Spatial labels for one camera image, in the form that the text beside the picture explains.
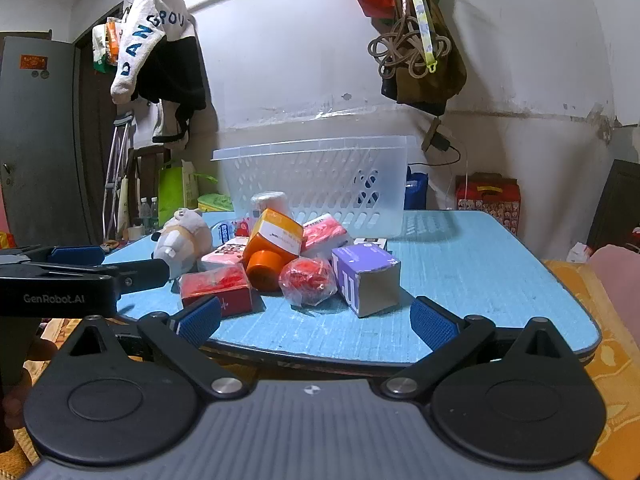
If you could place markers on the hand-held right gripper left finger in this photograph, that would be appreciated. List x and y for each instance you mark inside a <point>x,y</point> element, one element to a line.
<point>197,319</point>

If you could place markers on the metal crutches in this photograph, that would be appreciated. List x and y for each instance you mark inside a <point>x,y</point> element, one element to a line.
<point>117,170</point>

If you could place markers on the green paper bag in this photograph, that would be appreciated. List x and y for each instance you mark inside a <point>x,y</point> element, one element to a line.
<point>175,192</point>

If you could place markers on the orange patterned blanket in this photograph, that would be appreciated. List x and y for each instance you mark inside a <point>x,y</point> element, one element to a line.
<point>612,360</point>

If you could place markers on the clear water bottles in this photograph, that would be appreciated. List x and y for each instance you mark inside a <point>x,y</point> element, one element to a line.
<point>149,212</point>

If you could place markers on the yellow box with green lid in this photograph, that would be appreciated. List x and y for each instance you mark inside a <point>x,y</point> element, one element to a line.
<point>215,202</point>

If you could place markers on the grey door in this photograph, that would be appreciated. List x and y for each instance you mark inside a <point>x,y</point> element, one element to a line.
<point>40,150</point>

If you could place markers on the white and black hoodie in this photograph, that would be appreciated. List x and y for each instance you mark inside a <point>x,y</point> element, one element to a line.
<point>160,55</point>

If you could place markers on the pink and white box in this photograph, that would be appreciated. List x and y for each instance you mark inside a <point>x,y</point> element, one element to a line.
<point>225,255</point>

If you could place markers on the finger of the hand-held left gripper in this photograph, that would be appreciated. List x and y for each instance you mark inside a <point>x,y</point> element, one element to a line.
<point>145,274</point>
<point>75,254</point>

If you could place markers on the wooden chair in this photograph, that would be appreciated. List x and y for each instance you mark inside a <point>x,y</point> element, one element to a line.
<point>145,170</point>

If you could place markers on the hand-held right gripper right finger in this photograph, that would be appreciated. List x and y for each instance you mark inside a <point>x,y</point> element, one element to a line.
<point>432,325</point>

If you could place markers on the orange bottle with label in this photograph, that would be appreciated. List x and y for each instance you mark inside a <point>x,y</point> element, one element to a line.
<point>277,232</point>

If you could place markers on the pink tissue packet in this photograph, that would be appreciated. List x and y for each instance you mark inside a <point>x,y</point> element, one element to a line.
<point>325,232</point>

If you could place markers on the red gift box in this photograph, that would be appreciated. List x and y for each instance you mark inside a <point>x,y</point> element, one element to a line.
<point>487,202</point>

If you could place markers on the red ball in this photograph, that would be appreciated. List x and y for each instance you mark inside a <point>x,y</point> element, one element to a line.
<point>306,280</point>

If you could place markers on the blue shopping bag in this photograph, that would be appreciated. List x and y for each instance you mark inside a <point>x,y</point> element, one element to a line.
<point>416,190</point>

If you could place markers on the white and orange packets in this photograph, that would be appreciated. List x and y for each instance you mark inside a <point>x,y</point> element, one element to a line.
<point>180,242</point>

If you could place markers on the purple box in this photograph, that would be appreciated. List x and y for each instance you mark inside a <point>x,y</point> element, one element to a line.
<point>362,272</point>

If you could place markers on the clear plastic basket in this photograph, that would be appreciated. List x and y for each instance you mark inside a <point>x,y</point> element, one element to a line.
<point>320,180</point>

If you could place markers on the orange and white hanging bags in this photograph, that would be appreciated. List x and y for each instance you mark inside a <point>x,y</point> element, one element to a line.
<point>106,45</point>

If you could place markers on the dark board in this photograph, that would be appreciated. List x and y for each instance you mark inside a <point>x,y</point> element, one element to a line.
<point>615,205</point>

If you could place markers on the olive brown hanging bag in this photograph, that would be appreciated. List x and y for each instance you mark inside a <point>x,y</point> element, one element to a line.
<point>447,80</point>

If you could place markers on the blue and white packet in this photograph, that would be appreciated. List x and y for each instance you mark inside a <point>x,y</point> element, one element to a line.
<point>227,230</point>

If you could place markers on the person's left hand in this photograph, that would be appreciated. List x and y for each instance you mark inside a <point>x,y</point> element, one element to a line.
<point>14,417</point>

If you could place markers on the white and black box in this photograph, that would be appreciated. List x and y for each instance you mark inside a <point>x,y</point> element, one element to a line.
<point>372,243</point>

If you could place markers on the pink cloth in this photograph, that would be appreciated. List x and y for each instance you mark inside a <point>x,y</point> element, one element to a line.
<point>617,275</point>

